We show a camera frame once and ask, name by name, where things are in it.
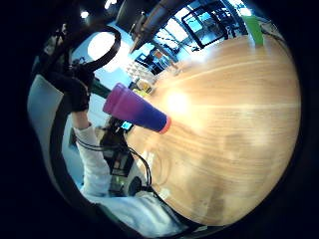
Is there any round ceiling lamp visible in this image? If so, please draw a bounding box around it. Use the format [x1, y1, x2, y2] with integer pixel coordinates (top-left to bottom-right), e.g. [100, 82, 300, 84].
[87, 31, 117, 62]

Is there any grey chair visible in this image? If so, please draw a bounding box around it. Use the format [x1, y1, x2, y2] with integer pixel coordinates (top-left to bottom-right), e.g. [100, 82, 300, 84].
[27, 74, 68, 187]

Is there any purple stack of plastic cups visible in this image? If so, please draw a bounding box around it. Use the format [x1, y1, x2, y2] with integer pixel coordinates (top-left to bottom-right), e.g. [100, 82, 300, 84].
[102, 82, 172, 135]

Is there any light green plastic cup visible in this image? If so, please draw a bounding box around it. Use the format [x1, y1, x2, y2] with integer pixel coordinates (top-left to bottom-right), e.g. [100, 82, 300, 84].
[243, 14, 266, 47]

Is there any the person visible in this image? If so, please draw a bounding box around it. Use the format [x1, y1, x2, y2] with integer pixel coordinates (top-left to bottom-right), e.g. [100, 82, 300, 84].
[81, 189, 191, 239]

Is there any black cable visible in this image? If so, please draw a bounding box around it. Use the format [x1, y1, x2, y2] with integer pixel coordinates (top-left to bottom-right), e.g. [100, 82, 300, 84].
[75, 134, 155, 191]

